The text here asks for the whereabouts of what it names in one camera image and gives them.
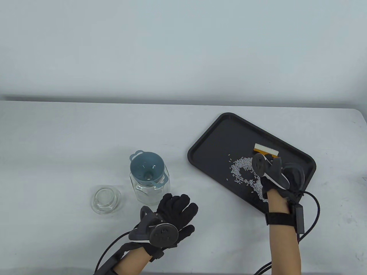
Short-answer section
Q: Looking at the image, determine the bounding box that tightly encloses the person's right hand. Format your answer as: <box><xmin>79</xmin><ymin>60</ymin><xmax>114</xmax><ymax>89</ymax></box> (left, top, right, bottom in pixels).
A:
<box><xmin>259</xmin><ymin>155</ymin><xmax>305</xmax><ymax>202</ymax></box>

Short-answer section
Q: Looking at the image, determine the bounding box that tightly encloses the person's left hand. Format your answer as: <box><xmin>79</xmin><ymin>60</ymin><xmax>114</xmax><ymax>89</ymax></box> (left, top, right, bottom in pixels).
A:
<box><xmin>129</xmin><ymin>194</ymin><xmax>199</xmax><ymax>262</ymax></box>

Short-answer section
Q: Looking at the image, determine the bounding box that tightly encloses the orange handled white brush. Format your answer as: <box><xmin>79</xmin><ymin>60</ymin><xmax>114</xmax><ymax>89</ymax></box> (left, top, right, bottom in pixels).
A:
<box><xmin>253</xmin><ymin>143</ymin><xmax>279</xmax><ymax>157</ymax></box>

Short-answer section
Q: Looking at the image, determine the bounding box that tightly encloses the blue plastic funnel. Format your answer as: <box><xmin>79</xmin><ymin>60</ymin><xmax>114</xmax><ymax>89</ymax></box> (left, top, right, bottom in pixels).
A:
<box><xmin>129</xmin><ymin>150</ymin><xmax>169</xmax><ymax>190</ymax></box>

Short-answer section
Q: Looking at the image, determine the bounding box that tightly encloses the pile of white rice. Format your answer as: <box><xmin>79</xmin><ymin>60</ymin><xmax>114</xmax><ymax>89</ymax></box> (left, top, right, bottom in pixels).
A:
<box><xmin>227</xmin><ymin>155</ymin><xmax>270</xmax><ymax>203</ymax></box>

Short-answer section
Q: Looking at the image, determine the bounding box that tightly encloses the clear glass jar lid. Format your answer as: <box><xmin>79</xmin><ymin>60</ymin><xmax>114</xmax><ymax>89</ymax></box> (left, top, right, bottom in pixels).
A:
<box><xmin>91</xmin><ymin>186</ymin><xmax>121</xmax><ymax>214</ymax></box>

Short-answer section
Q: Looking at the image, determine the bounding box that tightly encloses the black food tray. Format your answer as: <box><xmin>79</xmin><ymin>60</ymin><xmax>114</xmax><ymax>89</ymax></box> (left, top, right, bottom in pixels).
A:
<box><xmin>187</xmin><ymin>113</ymin><xmax>317</xmax><ymax>214</ymax></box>

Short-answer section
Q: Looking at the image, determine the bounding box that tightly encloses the person's right forearm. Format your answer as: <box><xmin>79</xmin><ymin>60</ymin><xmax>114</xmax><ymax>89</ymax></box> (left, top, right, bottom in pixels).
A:
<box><xmin>267</xmin><ymin>190</ymin><xmax>301</xmax><ymax>275</ymax></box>

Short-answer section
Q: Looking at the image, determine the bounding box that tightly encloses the person's left forearm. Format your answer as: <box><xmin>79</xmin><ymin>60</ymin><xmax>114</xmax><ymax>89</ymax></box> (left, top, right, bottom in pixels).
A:
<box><xmin>113</xmin><ymin>248</ymin><xmax>152</xmax><ymax>275</ymax></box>

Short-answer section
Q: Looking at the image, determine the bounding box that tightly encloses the grey tracking controller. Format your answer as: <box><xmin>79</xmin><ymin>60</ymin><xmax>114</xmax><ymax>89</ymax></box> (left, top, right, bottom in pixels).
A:
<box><xmin>128</xmin><ymin>206</ymin><xmax>179</xmax><ymax>248</ymax></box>
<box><xmin>252</xmin><ymin>153</ymin><xmax>305</xmax><ymax>190</ymax></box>

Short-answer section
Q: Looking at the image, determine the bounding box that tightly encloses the clear glass jar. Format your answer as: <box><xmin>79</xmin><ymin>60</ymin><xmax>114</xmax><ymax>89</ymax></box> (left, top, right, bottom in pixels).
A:
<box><xmin>130</xmin><ymin>160</ymin><xmax>170</xmax><ymax>205</ymax></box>

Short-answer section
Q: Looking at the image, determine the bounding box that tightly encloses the black wrist sensor box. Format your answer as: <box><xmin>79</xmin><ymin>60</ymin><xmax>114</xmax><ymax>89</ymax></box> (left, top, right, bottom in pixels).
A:
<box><xmin>96</xmin><ymin>252</ymin><xmax>126</xmax><ymax>275</ymax></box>
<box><xmin>292</xmin><ymin>204</ymin><xmax>305</xmax><ymax>234</ymax></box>

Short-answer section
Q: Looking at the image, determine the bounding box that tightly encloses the black wrist strap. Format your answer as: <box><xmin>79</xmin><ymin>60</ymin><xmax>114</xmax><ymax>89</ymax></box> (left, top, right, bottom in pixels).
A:
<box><xmin>265</xmin><ymin>211</ymin><xmax>296</xmax><ymax>227</ymax></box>

